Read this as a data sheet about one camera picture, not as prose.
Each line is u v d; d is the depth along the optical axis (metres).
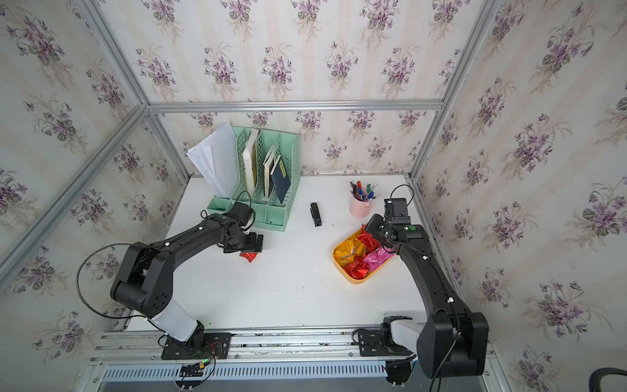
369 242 0.86
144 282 0.45
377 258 0.84
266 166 0.96
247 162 0.94
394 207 0.62
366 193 1.01
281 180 1.08
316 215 1.02
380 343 0.73
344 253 0.86
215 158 0.96
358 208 1.01
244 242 0.79
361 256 0.88
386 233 0.58
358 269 0.86
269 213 1.00
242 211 0.78
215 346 0.73
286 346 0.75
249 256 0.91
